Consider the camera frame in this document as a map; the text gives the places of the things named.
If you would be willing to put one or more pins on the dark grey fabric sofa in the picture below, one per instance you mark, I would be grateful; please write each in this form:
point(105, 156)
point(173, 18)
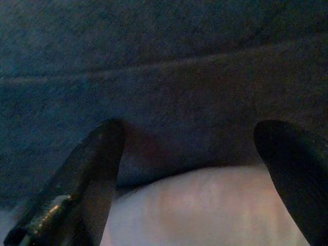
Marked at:
point(164, 77)

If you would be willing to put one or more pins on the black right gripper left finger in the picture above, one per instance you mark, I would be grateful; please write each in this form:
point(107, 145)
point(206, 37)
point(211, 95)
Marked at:
point(84, 174)

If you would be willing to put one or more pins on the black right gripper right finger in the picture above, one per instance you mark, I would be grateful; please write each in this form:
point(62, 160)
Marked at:
point(294, 169)

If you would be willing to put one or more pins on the pink plush pillow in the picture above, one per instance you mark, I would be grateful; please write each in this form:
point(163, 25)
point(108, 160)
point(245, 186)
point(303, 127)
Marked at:
point(202, 205)

